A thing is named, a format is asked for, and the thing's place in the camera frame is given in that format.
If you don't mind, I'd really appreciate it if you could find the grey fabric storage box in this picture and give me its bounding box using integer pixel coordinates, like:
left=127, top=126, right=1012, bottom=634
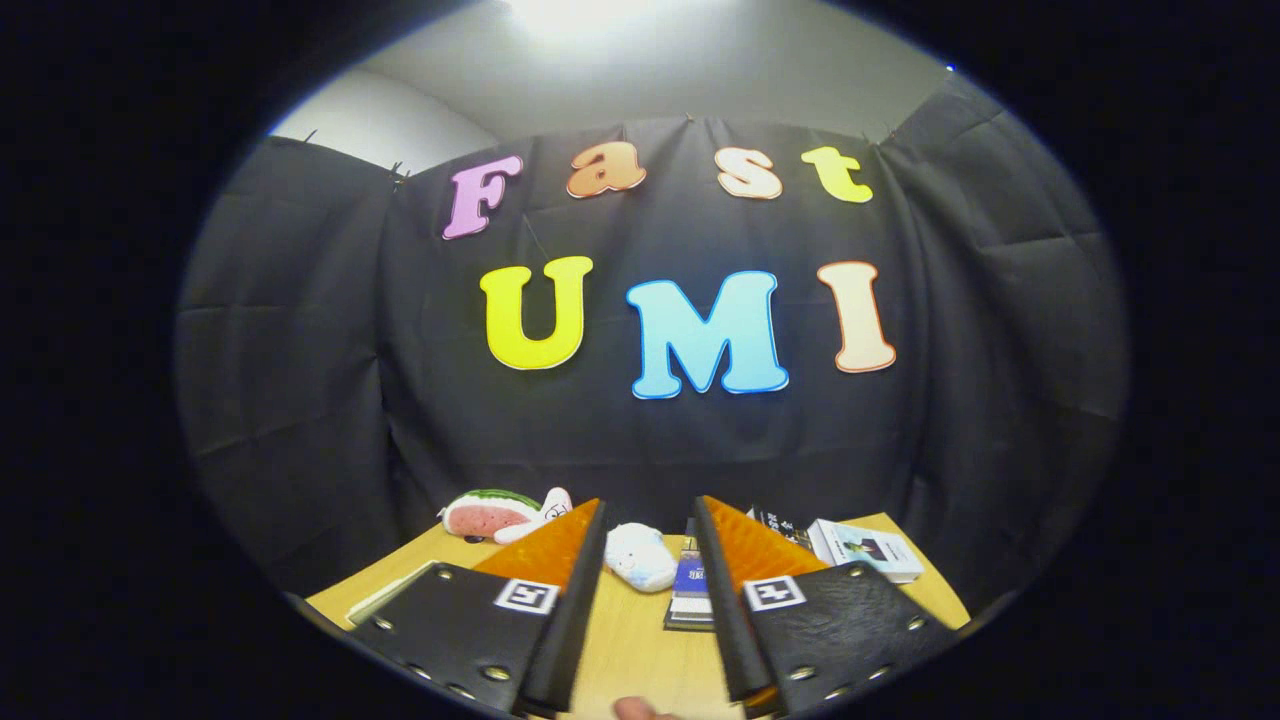
left=344, top=560, right=442, bottom=628

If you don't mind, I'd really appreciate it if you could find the watermelon slice plush toy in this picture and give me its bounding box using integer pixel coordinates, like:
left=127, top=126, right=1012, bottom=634
left=439, top=487, right=544, bottom=542

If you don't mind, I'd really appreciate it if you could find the black cover book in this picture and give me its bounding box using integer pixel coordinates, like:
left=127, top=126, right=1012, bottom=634
left=747, top=507, right=817, bottom=552

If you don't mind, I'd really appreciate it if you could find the white cover book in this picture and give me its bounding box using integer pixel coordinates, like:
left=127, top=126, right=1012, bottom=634
left=807, top=517, right=926, bottom=585

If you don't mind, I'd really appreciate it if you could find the pink starfish plush toy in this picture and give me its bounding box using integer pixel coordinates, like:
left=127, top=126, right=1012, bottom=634
left=492, top=486, right=575, bottom=547

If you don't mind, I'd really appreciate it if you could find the blue cover book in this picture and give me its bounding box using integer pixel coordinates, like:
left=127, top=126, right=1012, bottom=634
left=671, top=520, right=713, bottom=598

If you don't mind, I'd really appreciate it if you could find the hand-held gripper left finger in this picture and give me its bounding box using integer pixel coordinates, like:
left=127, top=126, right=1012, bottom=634
left=345, top=498, right=610, bottom=719

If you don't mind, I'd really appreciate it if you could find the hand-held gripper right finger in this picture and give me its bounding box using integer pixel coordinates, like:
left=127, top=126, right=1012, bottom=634
left=689, top=495, right=961, bottom=717

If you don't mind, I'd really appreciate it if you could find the white fluffy plush toy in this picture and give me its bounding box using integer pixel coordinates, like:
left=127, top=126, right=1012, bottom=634
left=603, top=521, right=680, bottom=595

